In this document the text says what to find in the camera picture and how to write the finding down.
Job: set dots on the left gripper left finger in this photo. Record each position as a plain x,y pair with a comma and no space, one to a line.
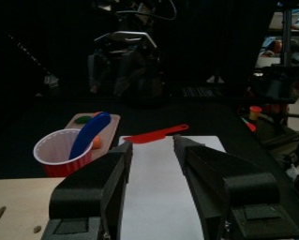
89,187

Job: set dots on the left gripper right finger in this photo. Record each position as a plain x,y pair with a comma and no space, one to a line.
236,193

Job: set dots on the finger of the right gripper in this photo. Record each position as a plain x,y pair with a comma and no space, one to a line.
148,81
100,73

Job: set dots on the orange toy carrot bottom piece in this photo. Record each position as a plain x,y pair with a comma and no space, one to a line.
97,142

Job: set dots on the toy carrot top with green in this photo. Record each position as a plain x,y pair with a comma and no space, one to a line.
83,119

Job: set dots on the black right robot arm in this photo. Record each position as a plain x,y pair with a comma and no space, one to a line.
136,15

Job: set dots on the black ribbed vent panel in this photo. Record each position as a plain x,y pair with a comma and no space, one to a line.
198,92

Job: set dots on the red plastic cup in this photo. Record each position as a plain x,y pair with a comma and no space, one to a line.
55,156

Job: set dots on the white cutting board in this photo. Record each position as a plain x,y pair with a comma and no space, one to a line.
156,187

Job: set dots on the red flat board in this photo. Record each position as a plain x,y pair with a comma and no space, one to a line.
154,135

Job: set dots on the blue marker pen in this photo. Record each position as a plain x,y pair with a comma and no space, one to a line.
89,132

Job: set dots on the black gear beside table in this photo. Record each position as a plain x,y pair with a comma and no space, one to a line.
288,150

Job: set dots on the small red object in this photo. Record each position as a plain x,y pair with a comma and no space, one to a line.
251,126

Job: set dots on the yellow tub with red lid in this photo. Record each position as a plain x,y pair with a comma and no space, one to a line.
256,113

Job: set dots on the black equipment on stand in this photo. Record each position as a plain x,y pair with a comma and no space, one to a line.
281,82

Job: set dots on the cluttered background shelf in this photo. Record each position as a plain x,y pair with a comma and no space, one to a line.
296,20

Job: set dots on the white right camera mount bracket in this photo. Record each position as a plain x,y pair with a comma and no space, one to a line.
126,34

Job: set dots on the dark metal frame post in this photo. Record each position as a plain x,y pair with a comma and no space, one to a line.
287,37

